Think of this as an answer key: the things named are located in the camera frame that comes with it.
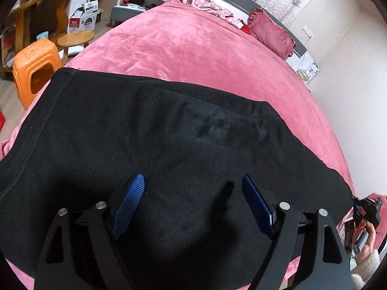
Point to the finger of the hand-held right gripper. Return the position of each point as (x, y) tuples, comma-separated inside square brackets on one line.
[(356, 207)]

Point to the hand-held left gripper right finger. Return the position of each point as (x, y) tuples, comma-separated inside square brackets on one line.
[(257, 205)]

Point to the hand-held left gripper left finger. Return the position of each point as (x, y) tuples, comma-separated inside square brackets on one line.
[(128, 205)]

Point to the black pants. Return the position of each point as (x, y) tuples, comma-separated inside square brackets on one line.
[(151, 142)]

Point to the person's right forearm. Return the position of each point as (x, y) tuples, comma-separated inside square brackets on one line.
[(367, 265)]

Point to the person's right hand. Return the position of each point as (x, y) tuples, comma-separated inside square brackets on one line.
[(364, 232)]

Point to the white nightstand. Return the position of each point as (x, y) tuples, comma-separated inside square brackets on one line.
[(314, 66), (127, 13)]

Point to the pink bed blanket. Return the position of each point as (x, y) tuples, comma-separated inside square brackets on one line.
[(196, 51)]

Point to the dark pink ruffled pillow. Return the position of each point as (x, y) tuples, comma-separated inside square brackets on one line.
[(272, 31)]

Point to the round wooden stool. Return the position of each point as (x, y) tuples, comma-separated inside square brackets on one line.
[(75, 37)]

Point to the orange plastic stool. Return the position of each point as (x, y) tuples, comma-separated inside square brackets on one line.
[(33, 57)]

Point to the red garment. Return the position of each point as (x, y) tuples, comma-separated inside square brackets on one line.
[(246, 29)]

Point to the white red cardboard box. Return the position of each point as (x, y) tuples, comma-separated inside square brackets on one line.
[(81, 21)]

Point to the grey white headboard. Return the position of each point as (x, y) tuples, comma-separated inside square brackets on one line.
[(243, 3)]

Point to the pink floral garment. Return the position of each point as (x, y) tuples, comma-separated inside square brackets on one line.
[(208, 4)]

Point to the wooden desk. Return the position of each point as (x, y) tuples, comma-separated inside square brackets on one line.
[(19, 27)]

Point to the white wall socket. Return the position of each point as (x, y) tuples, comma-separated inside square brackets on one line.
[(307, 31)]

